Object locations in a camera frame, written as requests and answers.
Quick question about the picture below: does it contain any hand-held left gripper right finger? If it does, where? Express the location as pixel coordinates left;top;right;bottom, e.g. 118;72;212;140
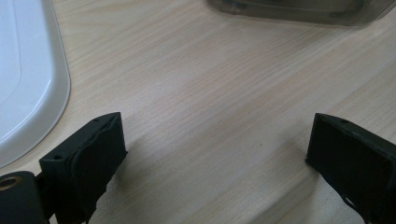
304;112;396;224

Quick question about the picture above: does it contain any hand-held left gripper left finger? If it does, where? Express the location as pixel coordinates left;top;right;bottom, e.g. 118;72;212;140
39;111;129;224

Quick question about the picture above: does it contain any white lid with grey handle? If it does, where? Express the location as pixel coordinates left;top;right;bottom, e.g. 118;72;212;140
0;0;72;169

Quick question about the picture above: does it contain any clear plastic storage box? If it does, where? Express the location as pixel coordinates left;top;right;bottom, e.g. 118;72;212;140
206;0;396;28

